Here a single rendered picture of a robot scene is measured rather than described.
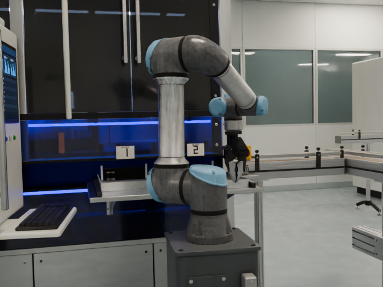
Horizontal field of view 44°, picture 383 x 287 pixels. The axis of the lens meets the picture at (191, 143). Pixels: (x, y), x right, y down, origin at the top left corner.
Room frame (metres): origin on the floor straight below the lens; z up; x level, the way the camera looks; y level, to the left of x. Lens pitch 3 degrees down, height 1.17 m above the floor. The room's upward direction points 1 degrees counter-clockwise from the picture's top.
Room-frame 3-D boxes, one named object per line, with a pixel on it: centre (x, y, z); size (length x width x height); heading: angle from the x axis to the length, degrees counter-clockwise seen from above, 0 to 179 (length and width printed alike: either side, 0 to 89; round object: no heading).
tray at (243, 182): (2.08, -0.07, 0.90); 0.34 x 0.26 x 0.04; 13
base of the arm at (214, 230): (1.47, -0.05, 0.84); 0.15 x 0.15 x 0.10
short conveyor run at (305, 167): (2.57, -0.50, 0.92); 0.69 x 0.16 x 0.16; 104
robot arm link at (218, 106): (1.85, -0.14, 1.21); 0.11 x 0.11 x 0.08; 59
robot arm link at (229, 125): (1.94, -0.17, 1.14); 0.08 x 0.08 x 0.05
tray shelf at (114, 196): (2.08, 0.11, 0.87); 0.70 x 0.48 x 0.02; 104
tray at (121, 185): (2.11, 0.29, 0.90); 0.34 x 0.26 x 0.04; 14
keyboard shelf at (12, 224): (1.77, 0.61, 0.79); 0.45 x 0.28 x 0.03; 6
